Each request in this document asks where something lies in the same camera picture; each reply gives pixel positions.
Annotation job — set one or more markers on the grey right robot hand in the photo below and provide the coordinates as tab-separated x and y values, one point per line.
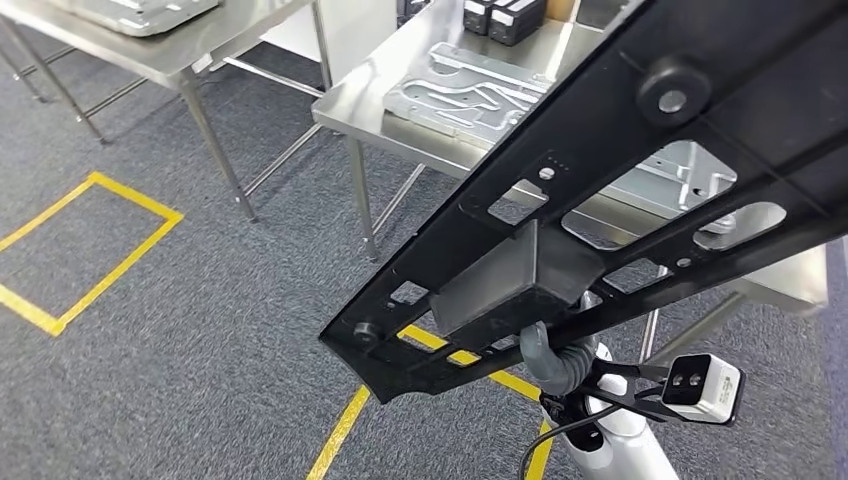
535	348

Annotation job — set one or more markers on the black plastic plate part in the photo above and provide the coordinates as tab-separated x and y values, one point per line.
596	132

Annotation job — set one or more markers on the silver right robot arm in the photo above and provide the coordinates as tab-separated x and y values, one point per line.
623	450

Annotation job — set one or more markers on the steel workbench table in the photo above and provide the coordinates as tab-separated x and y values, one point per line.
371	99
166	56

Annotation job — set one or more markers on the stamped silver metal plate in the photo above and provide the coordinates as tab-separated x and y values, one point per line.
132	13
464	93

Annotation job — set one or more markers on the black ribbed box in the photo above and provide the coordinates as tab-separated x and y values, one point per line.
477	16
517	20

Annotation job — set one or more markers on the white cabinet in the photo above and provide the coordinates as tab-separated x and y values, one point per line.
358	33

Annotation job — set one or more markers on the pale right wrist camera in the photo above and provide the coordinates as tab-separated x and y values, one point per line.
709	391

